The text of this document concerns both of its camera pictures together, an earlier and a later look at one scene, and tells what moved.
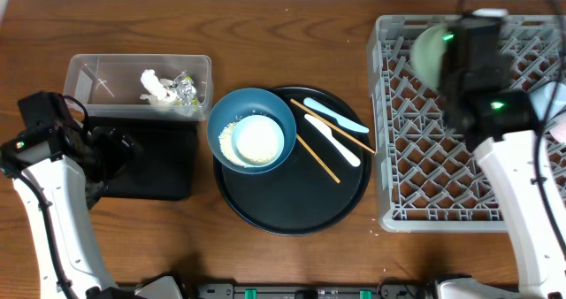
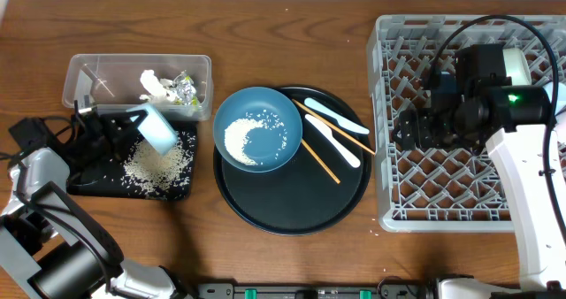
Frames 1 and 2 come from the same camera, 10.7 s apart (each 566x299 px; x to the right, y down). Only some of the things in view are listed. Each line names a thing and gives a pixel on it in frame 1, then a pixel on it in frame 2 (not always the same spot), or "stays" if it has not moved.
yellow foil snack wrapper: [186, 91] stays
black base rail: [384, 291] stays
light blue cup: [541, 97] stays
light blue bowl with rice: [257, 140] to [157, 128]
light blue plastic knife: [325, 110] stays
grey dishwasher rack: [430, 179] stays
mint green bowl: [427, 53] to [516, 67]
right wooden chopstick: [332, 124] stays
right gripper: [505, 66] to [415, 125]
